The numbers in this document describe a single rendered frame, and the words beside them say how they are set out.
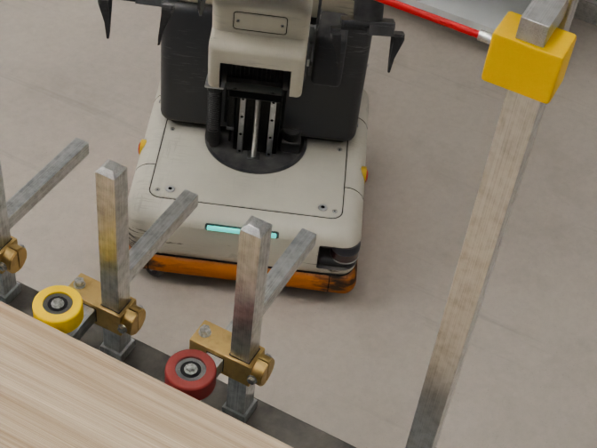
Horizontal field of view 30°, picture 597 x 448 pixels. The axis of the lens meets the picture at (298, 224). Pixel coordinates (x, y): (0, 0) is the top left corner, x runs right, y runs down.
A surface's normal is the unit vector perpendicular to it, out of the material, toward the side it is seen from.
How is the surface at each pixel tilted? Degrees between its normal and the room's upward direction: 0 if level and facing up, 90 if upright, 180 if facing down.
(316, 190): 0
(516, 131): 90
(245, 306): 90
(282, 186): 0
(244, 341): 90
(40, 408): 0
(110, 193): 90
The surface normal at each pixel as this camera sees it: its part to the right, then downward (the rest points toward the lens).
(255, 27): -0.09, 0.80
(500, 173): -0.46, 0.60
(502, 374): 0.09, -0.70
